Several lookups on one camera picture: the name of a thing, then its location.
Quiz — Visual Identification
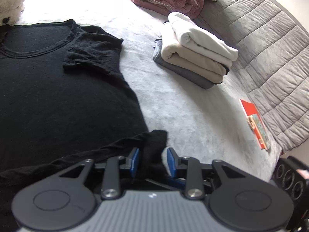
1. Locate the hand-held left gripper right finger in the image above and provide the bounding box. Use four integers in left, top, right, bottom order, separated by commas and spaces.
166, 147, 244, 200

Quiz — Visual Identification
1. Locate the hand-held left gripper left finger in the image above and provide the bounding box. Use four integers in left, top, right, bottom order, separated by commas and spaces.
59, 147, 140, 199

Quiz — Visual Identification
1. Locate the black t-shirt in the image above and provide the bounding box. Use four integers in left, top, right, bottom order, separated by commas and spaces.
0, 19, 169, 232

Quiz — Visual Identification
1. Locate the grey folded garment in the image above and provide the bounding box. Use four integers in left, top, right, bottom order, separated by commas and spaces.
152, 35, 215, 90

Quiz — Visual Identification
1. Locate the red book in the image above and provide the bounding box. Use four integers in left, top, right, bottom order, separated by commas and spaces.
239, 99, 271, 150

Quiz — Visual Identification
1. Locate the black device with round dials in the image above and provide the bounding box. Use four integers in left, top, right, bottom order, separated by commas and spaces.
273, 156, 309, 232

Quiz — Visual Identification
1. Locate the white folded garment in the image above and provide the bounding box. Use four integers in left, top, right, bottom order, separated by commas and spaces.
167, 12, 239, 66

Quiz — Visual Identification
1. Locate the grey quilted headboard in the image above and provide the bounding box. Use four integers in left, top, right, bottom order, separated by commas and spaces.
198, 0, 309, 150

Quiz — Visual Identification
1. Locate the white plush dog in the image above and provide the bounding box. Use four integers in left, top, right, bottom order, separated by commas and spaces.
0, 0, 34, 26

